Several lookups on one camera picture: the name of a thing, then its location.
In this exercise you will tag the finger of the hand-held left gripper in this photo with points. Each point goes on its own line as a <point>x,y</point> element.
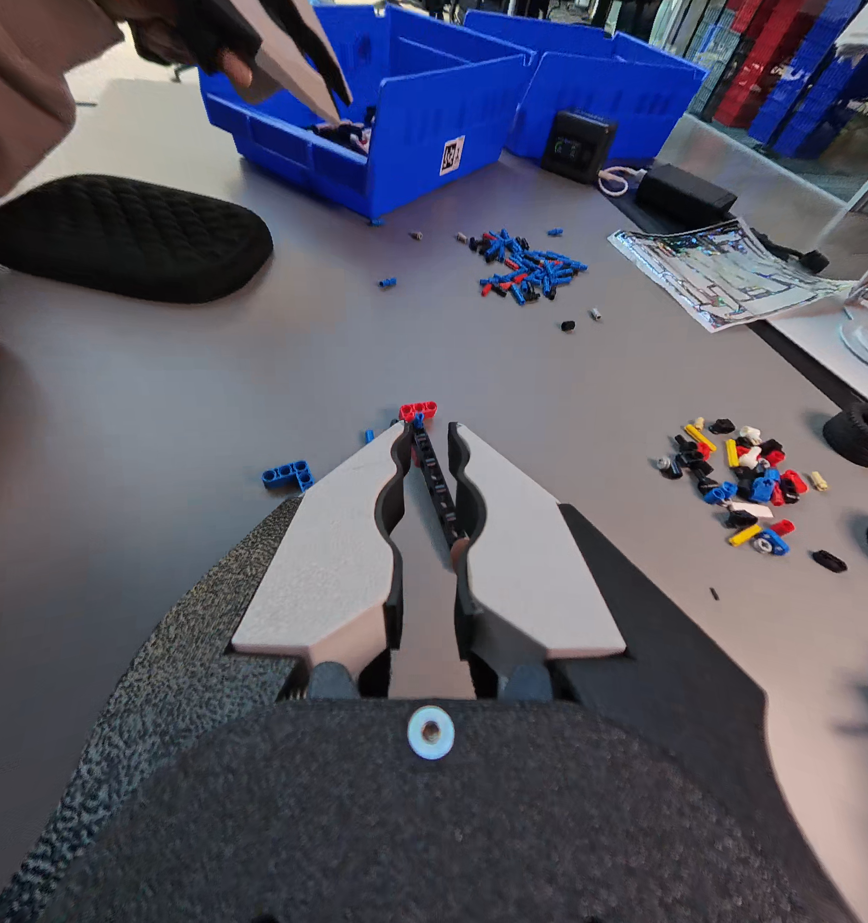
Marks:
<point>325,58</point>
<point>286,65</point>

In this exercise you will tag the black lego connector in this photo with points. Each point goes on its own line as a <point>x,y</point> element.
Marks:
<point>829,561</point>

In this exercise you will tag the heap of dark lego parts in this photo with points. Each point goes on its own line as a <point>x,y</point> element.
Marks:
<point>340,133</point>

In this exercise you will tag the pile of mixed lego pieces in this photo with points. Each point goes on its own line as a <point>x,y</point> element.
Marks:
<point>744,479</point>

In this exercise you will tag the black power station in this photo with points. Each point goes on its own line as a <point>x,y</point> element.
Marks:
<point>578,144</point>

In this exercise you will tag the stack of red blue crates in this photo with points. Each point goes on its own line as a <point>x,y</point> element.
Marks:
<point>758,72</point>

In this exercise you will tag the black and red lego assembly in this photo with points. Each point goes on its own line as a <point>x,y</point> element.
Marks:
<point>434,476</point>

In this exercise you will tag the plain blue storage bin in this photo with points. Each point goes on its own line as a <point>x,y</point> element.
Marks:
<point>607,94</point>

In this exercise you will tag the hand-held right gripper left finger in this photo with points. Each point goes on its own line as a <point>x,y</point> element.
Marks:
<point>318,562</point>

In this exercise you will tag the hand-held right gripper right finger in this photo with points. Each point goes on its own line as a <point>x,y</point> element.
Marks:
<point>535,577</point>

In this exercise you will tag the person's left hand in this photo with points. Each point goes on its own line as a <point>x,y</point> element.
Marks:
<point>237,72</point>

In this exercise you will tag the instruction sheet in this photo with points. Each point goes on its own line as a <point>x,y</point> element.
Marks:
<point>722,274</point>

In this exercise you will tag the blue storage bin white tag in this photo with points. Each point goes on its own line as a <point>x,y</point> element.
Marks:
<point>405,108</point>

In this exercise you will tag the black power adapter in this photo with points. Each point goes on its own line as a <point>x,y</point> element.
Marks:
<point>686,195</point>

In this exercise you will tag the pile of small lego pins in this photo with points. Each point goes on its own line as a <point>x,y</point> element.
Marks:
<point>527,270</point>

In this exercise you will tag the blue angled lego beam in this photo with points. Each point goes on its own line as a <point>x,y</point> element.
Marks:
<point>286,476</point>

